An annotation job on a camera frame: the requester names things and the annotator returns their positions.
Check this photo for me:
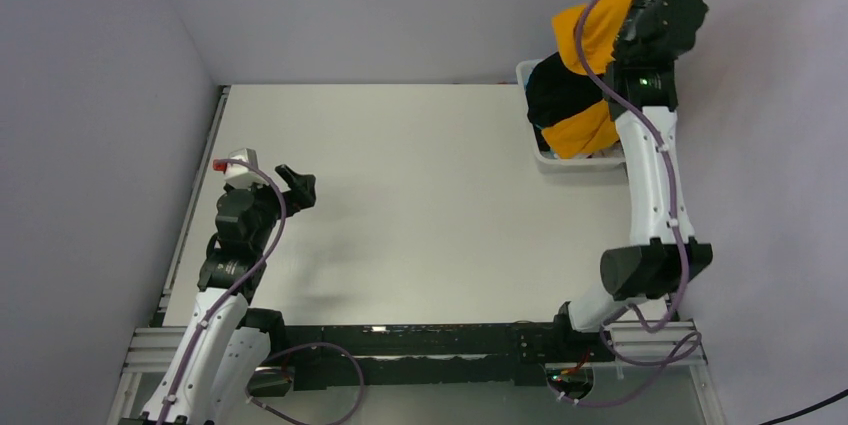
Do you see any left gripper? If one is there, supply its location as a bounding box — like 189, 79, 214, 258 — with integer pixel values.
239, 164, 314, 252

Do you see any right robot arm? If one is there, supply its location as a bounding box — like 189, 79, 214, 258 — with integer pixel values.
550, 0, 712, 360

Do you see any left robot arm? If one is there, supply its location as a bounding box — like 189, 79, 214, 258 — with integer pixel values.
133, 159, 316, 424

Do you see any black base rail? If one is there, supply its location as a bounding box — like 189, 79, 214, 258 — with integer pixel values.
248, 316, 612, 397

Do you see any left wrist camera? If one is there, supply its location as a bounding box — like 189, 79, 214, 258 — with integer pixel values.
212, 148, 266, 189

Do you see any black cable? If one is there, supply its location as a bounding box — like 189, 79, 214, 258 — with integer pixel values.
758, 390, 848, 425

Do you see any yellow t shirt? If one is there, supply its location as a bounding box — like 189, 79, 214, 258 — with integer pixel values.
540, 0, 631, 159

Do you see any black t shirt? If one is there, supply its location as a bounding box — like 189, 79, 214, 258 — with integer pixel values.
525, 52, 602, 128

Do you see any white laundry basket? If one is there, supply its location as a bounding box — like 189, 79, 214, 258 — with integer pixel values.
515, 58, 631, 175

